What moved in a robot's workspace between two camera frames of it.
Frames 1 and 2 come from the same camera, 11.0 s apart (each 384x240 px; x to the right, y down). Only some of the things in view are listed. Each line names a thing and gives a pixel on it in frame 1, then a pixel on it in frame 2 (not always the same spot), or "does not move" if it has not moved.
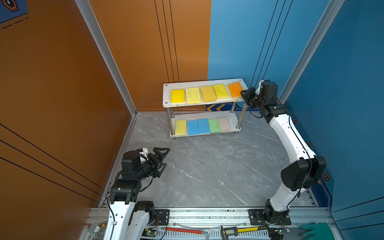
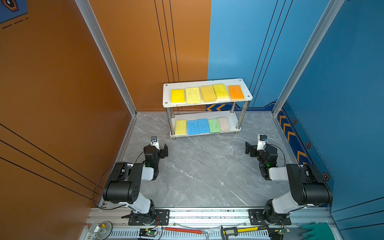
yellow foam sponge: x=208 y=93 does not move
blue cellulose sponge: x=192 y=127 does not move
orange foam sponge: x=235 y=89 does not move
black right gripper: x=245 y=94 -> x=254 y=149
